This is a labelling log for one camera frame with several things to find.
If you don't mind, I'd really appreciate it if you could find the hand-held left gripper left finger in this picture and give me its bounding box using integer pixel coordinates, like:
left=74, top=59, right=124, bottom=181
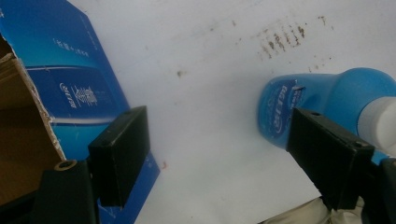
left=87, top=105, right=151, bottom=208

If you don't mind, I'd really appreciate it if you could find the beige cloth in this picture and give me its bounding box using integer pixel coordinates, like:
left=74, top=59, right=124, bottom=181
left=258, top=195, right=365, bottom=224

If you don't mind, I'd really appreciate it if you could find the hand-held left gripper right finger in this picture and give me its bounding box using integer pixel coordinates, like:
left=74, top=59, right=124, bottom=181
left=286, top=106, right=375, bottom=211

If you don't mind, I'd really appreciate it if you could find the blue bottle with white cap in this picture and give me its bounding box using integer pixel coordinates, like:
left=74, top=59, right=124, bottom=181
left=257, top=67, right=396, bottom=166

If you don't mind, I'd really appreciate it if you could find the blue cardboard box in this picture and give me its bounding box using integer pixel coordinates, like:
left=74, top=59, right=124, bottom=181
left=0, top=0, right=162, bottom=224

